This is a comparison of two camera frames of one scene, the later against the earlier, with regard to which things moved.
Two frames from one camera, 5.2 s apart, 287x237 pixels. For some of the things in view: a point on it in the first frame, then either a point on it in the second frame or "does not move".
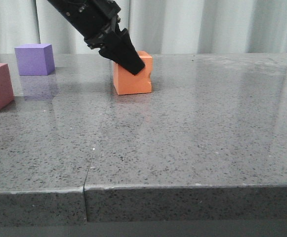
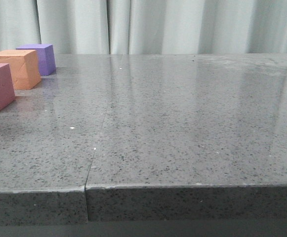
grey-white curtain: (154, 26) does not move
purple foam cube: (35, 59) does not move
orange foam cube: (125, 82) → (24, 65)
